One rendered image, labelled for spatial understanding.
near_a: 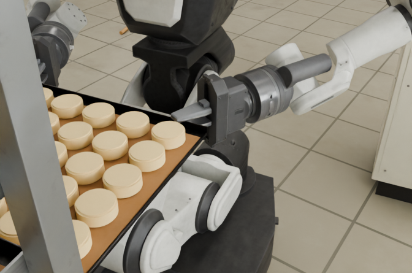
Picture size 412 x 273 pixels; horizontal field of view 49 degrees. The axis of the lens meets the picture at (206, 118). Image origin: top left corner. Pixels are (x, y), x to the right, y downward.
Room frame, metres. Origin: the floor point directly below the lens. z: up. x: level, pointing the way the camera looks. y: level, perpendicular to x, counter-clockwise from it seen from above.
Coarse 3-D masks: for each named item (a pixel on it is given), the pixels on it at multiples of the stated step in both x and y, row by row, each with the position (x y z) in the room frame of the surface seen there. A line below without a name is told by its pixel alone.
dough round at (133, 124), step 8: (128, 112) 0.60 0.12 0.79; (136, 112) 0.60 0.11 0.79; (120, 120) 0.58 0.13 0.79; (128, 120) 0.58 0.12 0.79; (136, 120) 0.58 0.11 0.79; (144, 120) 0.58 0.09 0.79; (120, 128) 0.56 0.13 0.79; (128, 128) 0.56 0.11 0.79; (136, 128) 0.56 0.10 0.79; (144, 128) 0.57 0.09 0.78; (128, 136) 0.56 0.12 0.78; (136, 136) 0.56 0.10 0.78
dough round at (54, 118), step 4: (48, 112) 0.60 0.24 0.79; (52, 116) 0.59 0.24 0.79; (56, 116) 0.59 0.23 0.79; (52, 120) 0.58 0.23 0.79; (56, 120) 0.58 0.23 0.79; (52, 124) 0.57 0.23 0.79; (56, 124) 0.57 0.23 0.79; (52, 128) 0.57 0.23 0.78; (56, 128) 0.57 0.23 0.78; (56, 132) 0.57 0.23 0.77
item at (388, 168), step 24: (408, 48) 1.27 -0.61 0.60; (408, 72) 1.26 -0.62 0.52; (408, 96) 1.25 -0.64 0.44; (384, 120) 1.34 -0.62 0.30; (408, 120) 1.24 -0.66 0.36; (384, 144) 1.26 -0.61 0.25; (408, 144) 1.23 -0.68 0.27; (384, 168) 1.25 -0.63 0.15; (408, 168) 1.22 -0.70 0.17; (384, 192) 1.27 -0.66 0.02; (408, 192) 1.24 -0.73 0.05
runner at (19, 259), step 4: (20, 252) 0.24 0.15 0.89; (16, 256) 0.24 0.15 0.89; (20, 256) 0.24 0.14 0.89; (12, 260) 0.24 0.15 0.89; (16, 260) 0.24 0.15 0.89; (20, 260) 0.24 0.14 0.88; (24, 260) 0.24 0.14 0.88; (8, 264) 0.23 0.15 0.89; (12, 264) 0.23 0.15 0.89; (16, 264) 0.23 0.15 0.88; (20, 264) 0.24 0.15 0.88; (24, 264) 0.24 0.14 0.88; (4, 268) 0.23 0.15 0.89; (8, 268) 0.23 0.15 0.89; (12, 268) 0.23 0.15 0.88; (16, 268) 0.23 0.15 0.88; (20, 268) 0.24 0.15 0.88; (24, 268) 0.24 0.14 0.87; (0, 272) 0.22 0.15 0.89; (4, 272) 0.22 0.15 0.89; (8, 272) 0.23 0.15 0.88; (12, 272) 0.23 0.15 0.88; (16, 272) 0.23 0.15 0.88; (20, 272) 0.24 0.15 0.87; (24, 272) 0.24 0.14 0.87; (28, 272) 0.24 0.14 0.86
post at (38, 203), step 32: (0, 0) 0.24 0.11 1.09; (0, 32) 0.24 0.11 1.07; (0, 64) 0.23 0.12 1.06; (32, 64) 0.25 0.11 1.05; (0, 96) 0.23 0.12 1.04; (32, 96) 0.25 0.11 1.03; (0, 128) 0.23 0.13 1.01; (32, 128) 0.24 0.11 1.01; (0, 160) 0.24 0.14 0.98; (32, 160) 0.23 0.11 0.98; (32, 192) 0.23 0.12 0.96; (64, 192) 0.25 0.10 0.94; (32, 224) 0.23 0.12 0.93; (64, 224) 0.25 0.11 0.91; (32, 256) 0.24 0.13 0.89; (64, 256) 0.24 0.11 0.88
